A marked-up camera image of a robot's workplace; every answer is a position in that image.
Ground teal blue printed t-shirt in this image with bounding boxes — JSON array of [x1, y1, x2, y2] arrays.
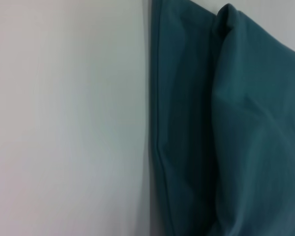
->
[[149, 0, 295, 236]]

